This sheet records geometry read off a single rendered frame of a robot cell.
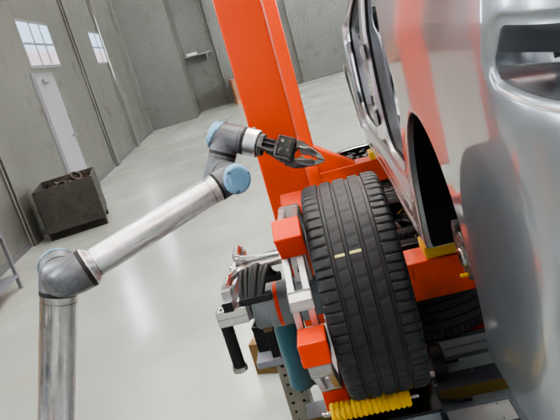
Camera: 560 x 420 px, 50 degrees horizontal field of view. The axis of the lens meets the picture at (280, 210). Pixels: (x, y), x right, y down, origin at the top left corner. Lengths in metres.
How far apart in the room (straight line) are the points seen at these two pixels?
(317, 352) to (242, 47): 1.12
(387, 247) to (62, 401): 1.09
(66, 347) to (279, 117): 1.05
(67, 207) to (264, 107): 6.02
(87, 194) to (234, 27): 5.98
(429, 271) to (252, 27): 1.12
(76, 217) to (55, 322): 6.16
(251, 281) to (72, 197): 6.44
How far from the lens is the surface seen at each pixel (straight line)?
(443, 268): 2.40
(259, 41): 2.17
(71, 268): 1.74
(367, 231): 1.57
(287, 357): 2.07
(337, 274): 1.55
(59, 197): 8.00
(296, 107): 4.12
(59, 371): 1.97
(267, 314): 1.84
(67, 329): 1.93
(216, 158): 1.93
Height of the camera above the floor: 1.60
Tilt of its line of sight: 15 degrees down
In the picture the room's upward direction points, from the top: 16 degrees counter-clockwise
